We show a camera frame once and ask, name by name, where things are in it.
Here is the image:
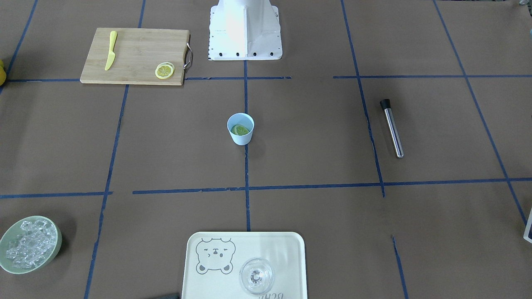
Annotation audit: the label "steel muddler black tip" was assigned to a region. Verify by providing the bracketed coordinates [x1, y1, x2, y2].
[380, 98, 404, 159]

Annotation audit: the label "yellow lemon half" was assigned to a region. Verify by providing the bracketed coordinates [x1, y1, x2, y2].
[230, 124, 250, 136]

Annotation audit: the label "light blue cup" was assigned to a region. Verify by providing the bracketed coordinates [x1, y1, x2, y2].
[227, 113, 255, 146]

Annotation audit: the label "lemon slice on board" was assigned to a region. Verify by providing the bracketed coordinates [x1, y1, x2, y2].
[155, 62, 175, 80]

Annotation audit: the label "cream bear tray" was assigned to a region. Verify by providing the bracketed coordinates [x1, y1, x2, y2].
[181, 232, 308, 299]

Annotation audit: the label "clear glass on tray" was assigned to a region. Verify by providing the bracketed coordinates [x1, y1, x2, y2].
[239, 257, 274, 295]

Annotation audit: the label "wooden cutting board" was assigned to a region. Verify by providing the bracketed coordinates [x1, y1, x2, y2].
[80, 28, 192, 86]

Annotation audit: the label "yellow plastic knife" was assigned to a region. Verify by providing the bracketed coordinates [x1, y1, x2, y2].
[104, 30, 118, 71]

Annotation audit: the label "green bowl of ice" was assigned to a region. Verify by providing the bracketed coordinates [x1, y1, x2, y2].
[0, 216, 62, 274]

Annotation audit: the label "yellow lemons at edge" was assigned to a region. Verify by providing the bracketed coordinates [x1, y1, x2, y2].
[0, 60, 7, 86]

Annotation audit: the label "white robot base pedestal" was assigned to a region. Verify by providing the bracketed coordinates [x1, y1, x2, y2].
[208, 0, 283, 61]

